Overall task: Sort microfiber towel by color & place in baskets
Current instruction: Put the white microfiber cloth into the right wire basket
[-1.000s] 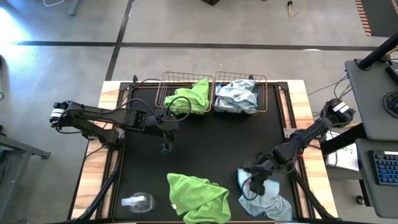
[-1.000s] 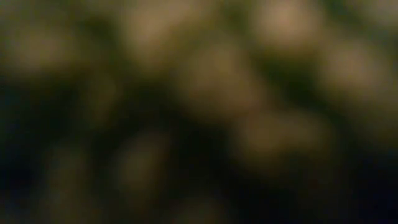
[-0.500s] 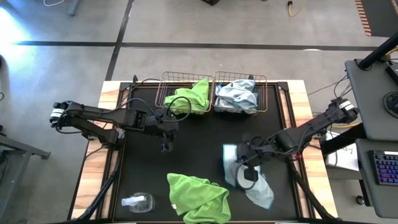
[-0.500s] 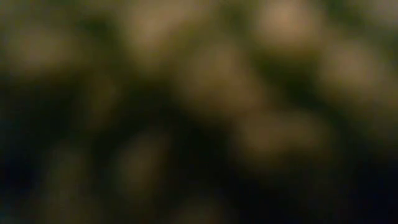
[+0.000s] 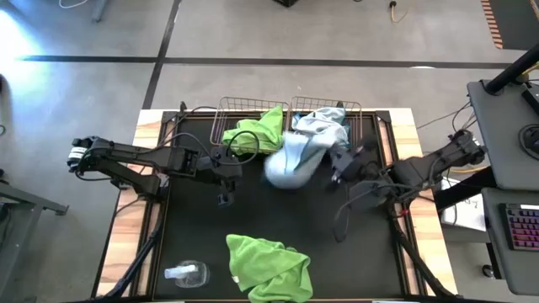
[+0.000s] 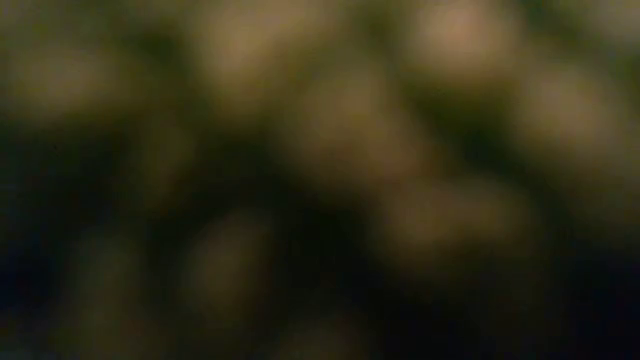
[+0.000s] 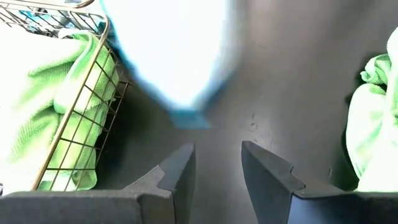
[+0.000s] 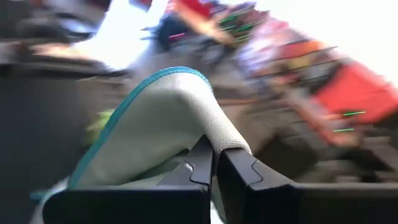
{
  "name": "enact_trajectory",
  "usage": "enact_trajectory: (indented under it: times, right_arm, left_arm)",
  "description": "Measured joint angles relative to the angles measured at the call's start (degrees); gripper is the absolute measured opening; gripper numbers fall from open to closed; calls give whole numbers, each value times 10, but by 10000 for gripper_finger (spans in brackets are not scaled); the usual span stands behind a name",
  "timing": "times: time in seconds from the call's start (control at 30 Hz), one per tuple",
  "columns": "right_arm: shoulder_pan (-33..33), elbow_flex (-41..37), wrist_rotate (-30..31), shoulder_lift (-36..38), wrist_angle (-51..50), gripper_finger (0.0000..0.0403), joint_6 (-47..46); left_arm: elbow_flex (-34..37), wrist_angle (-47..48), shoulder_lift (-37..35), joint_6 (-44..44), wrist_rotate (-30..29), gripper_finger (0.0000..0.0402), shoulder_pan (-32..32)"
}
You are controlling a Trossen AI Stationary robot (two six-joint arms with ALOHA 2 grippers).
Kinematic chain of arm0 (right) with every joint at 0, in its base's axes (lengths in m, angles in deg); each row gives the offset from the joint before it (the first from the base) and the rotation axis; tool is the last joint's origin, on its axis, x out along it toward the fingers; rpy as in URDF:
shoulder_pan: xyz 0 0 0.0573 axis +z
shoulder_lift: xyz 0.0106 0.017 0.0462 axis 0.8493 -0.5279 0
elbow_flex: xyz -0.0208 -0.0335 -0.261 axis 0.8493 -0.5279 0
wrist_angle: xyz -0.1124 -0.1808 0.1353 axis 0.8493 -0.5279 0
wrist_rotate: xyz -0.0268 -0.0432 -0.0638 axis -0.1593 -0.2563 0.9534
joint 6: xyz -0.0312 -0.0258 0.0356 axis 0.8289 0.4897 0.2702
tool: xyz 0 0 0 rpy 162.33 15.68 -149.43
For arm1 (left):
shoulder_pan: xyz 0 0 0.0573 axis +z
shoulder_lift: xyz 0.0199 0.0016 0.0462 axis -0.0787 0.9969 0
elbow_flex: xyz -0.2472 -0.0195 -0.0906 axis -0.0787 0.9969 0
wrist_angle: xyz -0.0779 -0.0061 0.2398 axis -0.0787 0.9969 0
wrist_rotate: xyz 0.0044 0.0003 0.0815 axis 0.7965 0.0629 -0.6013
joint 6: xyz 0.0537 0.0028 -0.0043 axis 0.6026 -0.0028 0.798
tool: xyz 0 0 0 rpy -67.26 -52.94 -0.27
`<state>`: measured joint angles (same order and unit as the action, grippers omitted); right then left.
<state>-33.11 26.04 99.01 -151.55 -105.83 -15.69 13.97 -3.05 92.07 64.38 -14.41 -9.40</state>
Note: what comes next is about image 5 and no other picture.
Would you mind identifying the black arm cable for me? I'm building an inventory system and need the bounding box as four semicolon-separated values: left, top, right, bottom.
225;130;261;166
331;194;363;244

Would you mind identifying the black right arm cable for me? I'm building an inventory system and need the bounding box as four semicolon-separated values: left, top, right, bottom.
331;194;363;244

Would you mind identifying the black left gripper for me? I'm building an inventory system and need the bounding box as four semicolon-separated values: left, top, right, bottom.
197;146;244;209

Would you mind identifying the light blue microfiber towel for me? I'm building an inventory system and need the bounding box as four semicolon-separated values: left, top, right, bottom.
263;106;350;190

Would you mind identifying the grey metal bench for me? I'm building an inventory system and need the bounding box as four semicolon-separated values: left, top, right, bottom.
0;167;70;303

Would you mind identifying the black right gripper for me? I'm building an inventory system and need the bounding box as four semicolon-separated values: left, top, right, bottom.
328;145;382;191

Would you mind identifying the black monitor pole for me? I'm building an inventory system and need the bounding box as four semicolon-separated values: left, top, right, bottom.
483;43;539;96

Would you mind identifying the backlit keyboard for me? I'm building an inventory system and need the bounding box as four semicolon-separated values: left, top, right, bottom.
499;203;539;253

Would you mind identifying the orange striped floor mat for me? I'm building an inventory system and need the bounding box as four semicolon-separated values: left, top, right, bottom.
479;0;539;51

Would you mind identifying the gold wire basket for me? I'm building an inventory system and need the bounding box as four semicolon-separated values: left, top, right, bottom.
287;95;364;148
209;96;291;148

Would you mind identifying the yellow floor cable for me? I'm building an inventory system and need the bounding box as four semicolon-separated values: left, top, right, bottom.
388;0;410;24

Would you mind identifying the black round desk device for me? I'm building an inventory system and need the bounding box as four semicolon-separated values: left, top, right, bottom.
517;123;539;161

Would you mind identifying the clear plastic bottle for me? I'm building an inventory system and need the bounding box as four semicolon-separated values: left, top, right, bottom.
163;260;211;290

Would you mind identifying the green microfiber towel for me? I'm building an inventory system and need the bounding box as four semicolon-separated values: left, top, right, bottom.
221;105;285;156
225;233;314;303

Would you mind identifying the white paper sheet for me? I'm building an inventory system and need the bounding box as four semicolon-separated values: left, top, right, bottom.
439;176;488;232

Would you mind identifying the grey side desk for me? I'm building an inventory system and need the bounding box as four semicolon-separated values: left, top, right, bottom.
466;78;539;295

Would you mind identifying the black table mat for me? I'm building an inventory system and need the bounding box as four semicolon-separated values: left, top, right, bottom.
153;115;406;300

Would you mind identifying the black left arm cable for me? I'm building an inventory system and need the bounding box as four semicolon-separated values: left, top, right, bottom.
225;130;261;166

